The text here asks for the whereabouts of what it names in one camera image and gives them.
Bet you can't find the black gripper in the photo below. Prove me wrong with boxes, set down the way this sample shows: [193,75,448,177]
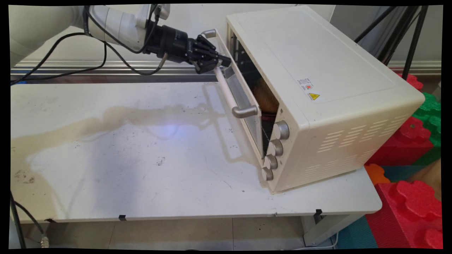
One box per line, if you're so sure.
[143,21,232,74]

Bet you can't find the glass oven door with handle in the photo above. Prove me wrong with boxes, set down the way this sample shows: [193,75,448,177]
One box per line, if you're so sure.
[201,29,264,159]

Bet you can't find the brown bread loaf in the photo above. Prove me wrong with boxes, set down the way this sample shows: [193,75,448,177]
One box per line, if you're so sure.
[254,78,280,114]

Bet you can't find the large silver oven knob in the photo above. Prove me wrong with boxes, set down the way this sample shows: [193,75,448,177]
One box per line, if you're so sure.
[273,121,290,140]

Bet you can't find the cream toaster oven body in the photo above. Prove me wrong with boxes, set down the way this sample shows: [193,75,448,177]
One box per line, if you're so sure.
[226,5,426,194]

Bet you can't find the orange foam block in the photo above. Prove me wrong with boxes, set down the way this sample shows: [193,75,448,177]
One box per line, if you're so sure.
[364,164,391,186]

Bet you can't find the black tripod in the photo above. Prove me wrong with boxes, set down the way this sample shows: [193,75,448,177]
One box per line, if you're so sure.
[354,5,429,80]

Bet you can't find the small red foam block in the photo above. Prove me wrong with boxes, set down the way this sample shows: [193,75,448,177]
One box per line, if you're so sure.
[395,72,424,92]

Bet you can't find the teal foam block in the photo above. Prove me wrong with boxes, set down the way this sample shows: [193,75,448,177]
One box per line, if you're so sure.
[381,165,421,182]

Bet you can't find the green foam block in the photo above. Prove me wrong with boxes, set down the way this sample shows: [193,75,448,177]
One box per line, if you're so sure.
[412,92,442,166]

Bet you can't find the teal floor mat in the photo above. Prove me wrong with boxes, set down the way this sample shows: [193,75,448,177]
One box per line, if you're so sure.
[335,215,378,249]

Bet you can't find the large red foam block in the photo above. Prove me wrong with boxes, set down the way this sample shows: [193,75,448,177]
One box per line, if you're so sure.
[365,181,444,249]

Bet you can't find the aluminium rail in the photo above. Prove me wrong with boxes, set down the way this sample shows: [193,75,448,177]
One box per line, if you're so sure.
[10,60,442,84]

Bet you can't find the black cable with metal plug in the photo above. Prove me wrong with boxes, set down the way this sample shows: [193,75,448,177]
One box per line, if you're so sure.
[104,41,169,76]

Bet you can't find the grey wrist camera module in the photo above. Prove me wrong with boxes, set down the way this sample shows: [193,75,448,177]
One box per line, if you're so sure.
[154,4,171,20]

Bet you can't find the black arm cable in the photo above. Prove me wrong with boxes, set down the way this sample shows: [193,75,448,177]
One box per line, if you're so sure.
[11,5,159,86]

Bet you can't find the white table leg frame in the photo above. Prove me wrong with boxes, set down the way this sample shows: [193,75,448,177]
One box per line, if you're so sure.
[302,212,366,247]

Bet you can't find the white floor cable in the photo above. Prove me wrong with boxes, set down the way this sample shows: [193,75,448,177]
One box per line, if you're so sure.
[307,233,339,249]

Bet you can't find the black floor cable metal connector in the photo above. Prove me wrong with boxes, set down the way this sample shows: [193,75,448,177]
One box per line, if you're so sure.
[10,192,50,248]

